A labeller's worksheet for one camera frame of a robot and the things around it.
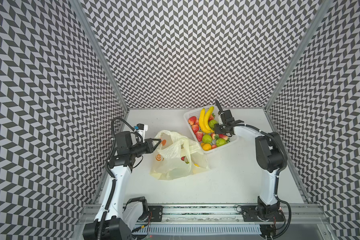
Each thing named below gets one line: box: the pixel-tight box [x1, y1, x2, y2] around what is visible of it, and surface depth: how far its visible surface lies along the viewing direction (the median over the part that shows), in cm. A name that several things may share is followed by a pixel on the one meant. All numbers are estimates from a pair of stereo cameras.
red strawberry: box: [195, 131, 203, 142], surface depth 100 cm
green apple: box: [208, 119, 218, 130], surface depth 104 cm
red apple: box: [188, 116, 197, 126], surface depth 105 cm
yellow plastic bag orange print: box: [149, 130, 210, 181], surface depth 74 cm
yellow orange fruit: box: [202, 143, 212, 151], surface depth 92 cm
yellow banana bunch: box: [199, 106, 215, 134], surface depth 104 cm
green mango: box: [202, 134, 213, 144], surface depth 98 cm
